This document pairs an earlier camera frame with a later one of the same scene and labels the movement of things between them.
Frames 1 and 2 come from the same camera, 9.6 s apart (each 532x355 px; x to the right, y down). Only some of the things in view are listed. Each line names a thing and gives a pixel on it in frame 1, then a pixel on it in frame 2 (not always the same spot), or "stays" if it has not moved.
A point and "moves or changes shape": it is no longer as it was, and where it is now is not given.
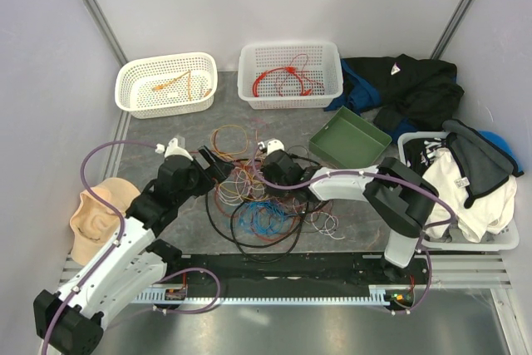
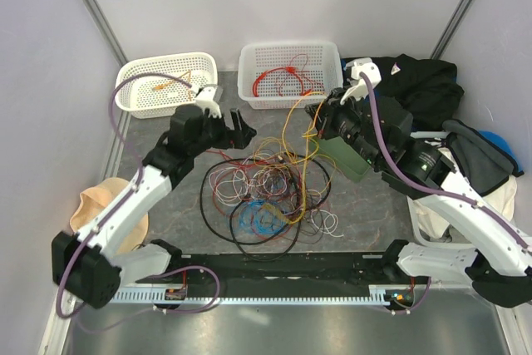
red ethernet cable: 303,92 stays
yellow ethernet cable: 159,87 stays
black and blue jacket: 411,94 stays
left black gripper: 217,170 -> 238,138
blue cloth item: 501,142 stays
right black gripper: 274,193 -> 326,112
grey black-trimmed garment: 482,164 stays
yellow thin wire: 214,144 moves or changes shape
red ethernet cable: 288,69 stays
